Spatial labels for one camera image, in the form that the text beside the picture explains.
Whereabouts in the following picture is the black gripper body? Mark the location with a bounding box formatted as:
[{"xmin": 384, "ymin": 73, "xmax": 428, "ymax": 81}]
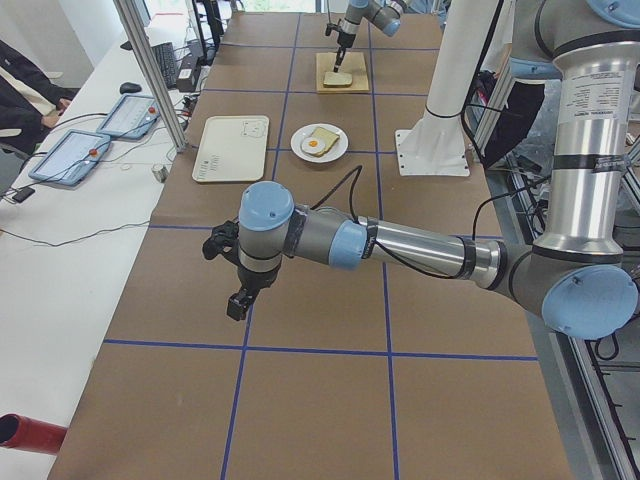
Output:
[
  {"xmin": 338, "ymin": 18, "xmax": 357, "ymax": 49},
  {"xmin": 235, "ymin": 266, "xmax": 278, "ymax": 305}
]

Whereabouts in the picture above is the bread slice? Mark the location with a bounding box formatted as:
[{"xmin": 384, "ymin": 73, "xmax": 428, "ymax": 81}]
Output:
[
  {"xmin": 308, "ymin": 126, "xmax": 340, "ymax": 156},
  {"xmin": 322, "ymin": 71, "xmax": 353, "ymax": 88}
]

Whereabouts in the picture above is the bread slice on plate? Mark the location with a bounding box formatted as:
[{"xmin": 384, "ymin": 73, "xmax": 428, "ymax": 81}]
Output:
[{"xmin": 308, "ymin": 126, "xmax": 340, "ymax": 156}]

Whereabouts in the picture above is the white round plate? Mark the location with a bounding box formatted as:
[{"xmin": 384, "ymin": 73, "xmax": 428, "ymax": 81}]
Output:
[{"xmin": 290, "ymin": 123, "xmax": 349, "ymax": 164}]

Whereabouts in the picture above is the bamboo cutting board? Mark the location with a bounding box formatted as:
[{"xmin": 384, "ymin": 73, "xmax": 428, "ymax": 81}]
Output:
[{"xmin": 316, "ymin": 52, "xmax": 370, "ymax": 94}]

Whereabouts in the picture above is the fried egg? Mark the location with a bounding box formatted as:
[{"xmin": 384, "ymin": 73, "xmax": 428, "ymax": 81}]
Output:
[{"xmin": 300, "ymin": 137, "xmax": 326, "ymax": 156}]

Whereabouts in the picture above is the cream bear tray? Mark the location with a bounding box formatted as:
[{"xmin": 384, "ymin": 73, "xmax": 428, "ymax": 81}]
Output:
[{"xmin": 192, "ymin": 115, "xmax": 269, "ymax": 183}]

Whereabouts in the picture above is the small metal cylinder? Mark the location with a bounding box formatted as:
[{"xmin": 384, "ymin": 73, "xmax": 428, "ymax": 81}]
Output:
[{"xmin": 151, "ymin": 164, "xmax": 168, "ymax": 183}]

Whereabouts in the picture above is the black keyboard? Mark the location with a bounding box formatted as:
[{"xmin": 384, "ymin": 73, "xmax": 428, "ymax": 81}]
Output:
[{"xmin": 151, "ymin": 42, "xmax": 178, "ymax": 89}]

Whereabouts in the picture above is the far teach pendant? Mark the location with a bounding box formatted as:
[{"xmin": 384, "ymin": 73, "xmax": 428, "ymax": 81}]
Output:
[{"xmin": 96, "ymin": 94, "xmax": 160, "ymax": 140}]

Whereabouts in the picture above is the teach pendant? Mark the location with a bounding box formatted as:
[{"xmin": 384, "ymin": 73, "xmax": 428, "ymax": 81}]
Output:
[
  {"xmin": 96, "ymin": 94, "xmax": 160, "ymax": 140},
  {"xmin": 28, "ymin": 130, "xmax": 112, "ymax": 187}
]

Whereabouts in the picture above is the black computer mouse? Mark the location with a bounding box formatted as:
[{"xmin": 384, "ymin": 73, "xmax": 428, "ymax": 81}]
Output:
[{"xmin": 119, "ymin": 82, "xmax": 142, "ymax": 95}]

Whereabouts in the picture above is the near teach pendant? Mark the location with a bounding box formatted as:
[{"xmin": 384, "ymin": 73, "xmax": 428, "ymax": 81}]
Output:
[{"xmin": 28, "ymin": 130, "xmax": 112, "ymax": 187}]

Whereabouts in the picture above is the small black device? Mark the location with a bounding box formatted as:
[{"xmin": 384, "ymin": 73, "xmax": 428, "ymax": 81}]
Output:
[{"xmin": 11, "ymin": 187, "xmax": 35, "ymax": 203}]

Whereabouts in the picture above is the red fire extinguisher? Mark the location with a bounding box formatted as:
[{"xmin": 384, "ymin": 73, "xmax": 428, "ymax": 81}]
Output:
[{"xmin": 1, "ymin": 413, "xmax": 67, "ymax": 455}]

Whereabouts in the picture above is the seated person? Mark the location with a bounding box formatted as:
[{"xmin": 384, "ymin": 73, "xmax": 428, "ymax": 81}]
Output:
[{"xmin": 1, "ymin": 41, "xmax": 76, "ymax": 154}]

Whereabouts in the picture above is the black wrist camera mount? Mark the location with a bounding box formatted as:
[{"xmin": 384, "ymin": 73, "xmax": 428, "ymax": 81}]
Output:
[{"xmin": 325, "ymin": 22, "xmax": 341, "ymax": 36}]

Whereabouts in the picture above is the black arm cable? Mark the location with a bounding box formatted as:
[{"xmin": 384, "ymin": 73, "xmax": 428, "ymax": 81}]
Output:
[{"xmin": 309, "ymin": 164, "xmax": 506, "ymax": 279}]

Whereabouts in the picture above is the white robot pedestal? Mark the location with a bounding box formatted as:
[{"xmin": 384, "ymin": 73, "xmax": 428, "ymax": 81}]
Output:
[{"xmin": 396, "ymin": 0, "xmax": 503, "ymax": 177}]

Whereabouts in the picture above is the aluminium frame post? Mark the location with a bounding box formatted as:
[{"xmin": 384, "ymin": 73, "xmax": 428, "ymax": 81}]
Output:
[{"xmin": 113, "ymin": 0, "xmax": 187, "ymax": 153}]

